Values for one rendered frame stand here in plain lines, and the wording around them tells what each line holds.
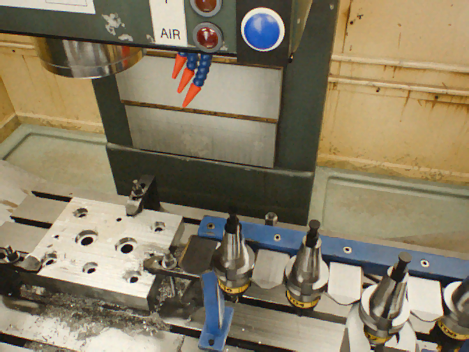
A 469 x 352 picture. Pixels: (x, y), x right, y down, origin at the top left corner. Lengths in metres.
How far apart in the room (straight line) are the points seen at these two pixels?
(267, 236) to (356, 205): 1.03
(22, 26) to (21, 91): 1.64
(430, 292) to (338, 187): 1.10
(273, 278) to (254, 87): 0.63
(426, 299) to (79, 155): 1.59
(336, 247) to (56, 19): 0.48
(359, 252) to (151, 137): 0.85
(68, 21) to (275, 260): 0.43
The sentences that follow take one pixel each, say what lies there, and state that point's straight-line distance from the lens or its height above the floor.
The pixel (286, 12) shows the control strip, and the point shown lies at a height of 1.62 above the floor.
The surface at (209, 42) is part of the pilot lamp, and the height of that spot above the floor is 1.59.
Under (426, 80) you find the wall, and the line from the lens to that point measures 1.58.
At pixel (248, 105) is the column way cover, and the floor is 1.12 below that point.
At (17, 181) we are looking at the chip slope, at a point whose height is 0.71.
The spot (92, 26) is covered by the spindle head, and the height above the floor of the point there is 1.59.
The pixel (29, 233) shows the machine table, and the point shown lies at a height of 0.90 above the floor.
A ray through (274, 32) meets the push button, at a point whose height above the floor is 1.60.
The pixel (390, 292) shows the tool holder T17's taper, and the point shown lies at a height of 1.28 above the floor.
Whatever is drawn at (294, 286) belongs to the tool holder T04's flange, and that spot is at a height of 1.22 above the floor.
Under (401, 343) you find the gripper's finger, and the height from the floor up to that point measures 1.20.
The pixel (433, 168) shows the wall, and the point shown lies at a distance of 1.80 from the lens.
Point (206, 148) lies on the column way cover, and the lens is 1.32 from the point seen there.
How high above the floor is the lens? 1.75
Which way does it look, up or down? 41 degrees down
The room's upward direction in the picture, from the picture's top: 1 degrees counter-clockwise
